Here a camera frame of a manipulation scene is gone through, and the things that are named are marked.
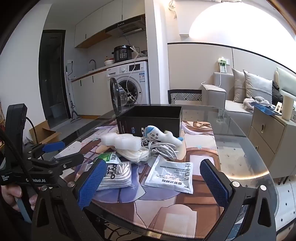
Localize beige plastic bag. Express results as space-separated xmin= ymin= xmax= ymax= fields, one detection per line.
xmin=119 ymin=148 xmax=154 ymax=163

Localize white wall cabinets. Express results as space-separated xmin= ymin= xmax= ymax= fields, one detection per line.
xmin=74 ymin=0 xmax=146 ymax=48

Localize person's left hand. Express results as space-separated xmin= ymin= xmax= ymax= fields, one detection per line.
xmin=1 ymin=185 xmax=38 ymax=211

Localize black jacket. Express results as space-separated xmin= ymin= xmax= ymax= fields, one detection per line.
xmin=272 ymin=81 xmax=284 ymax=105

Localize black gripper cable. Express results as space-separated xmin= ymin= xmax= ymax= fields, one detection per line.
xmin=25 ymin=116 xmax=36 ymax=145

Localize white washing machine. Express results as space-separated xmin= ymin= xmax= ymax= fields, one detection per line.
xmin=106 ymin=61 xmax=151 ymax=116

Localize coiled white cable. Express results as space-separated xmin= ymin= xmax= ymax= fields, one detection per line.
xmin=141 ymin=139 xmax=177 ymax=160

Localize wall socket with green charger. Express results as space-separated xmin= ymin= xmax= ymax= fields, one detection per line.
xmin=217 ymin=57 xmax=230 ymax=73

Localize grey cushion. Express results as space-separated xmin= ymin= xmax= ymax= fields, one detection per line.
xmin=243 ymin=70 xmax=273 ymax=105

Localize beige cushion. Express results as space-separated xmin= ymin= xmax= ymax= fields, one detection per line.
xmin=232 ymin=68 xmax=247 ymax=103

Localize blue plastic bag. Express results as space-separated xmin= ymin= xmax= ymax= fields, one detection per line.
xmin=253 ymin=102 xmax=284 ymax=115

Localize green and white sachet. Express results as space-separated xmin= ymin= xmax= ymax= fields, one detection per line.
xmin=96 ymin=152 xmax=122 ymax=165

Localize white card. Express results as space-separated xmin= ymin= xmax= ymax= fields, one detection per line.
xmin=54 ymin=141 xmax=85 ymax=160

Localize white foam wrap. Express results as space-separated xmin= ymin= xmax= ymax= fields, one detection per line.
xmin=100 ymin=133 xmax=142 ymax=151

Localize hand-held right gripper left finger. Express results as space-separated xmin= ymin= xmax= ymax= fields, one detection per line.
xmin=31 ymin=159 xmax=108 ymax=241

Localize beige sofa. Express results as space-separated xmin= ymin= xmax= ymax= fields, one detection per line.
xmin=201 ymin=67 xmax=296 ymax=137

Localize white and blue plush toy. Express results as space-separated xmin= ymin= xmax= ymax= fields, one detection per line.
xmin=144 ymin=125 xmax=185 ymax=146

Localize thin white hanging cable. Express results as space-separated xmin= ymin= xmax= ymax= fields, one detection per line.
xmin=126 ymin=46 xmax=141 ymax=102

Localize clear bag of white socks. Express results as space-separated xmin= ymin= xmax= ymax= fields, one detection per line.
xmin=96 ymin=161 xmax=133 ymax=192

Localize black cardboard box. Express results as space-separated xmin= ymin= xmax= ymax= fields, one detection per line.
xmin=116 ymin=105 xmax=183 ymax=139

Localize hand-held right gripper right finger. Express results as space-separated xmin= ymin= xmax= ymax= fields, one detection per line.
xmin=199 ymin=159 xmax=277 ymax=241

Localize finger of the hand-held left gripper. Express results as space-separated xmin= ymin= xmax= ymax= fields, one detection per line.
xmin=28 ymin=153 xmax=85 ymax=171
xmin=23 ymin=141 xmax=65 ymax=160

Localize patterned dining chair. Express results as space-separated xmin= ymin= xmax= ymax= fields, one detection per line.
xmin=168 ymin=89 xmax=203 ymax=105

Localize range hood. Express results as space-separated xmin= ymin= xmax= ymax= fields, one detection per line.
xmin=105 ymin=20 xmax=146 ymax=36

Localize black pressure cooker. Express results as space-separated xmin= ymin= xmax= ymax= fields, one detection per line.
xmin=112 ymin=45 xmax=134 ymax=63

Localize printed table mat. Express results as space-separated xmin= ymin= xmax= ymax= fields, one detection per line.
xmin=62 ymin=116 xmax=225 ymax=241

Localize white kitchen counter cabinets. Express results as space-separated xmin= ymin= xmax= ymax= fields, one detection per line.
xmin=70 ymin=66 xmax=109 ymax=120

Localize cream sideboard cabinet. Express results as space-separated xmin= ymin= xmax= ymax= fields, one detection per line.
xmin=248 ymin=102 xmax=296 ymax=179

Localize flat mop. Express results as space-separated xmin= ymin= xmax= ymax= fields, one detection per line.
xmin=65 ymin=65 xmax=82 ymax=123

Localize cream cylinder candle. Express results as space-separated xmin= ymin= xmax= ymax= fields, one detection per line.
xmin=282 ymin=95 xmax=294 ymax=121

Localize grey furry cloth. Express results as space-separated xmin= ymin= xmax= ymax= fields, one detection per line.
xmin=242 ymin=96 xmax=272 ymax=113

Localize brown cardboard box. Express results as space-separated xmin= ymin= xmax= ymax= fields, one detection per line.
xmin=29 ymin=120 xmax=62 ymax=145

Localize white printed sachet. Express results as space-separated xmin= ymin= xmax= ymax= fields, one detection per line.
xmin=144 ymin=155 xmax=194 ymax=194

